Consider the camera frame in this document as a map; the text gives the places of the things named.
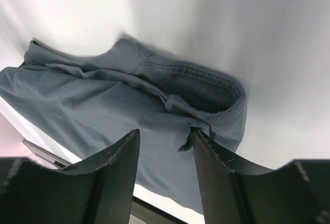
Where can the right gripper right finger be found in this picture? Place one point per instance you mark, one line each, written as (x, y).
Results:
(235, 190)

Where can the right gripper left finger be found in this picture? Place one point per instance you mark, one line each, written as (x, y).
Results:
(98, 189)

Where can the grey blue polo shirt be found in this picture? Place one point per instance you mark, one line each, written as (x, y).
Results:
(88, 104)

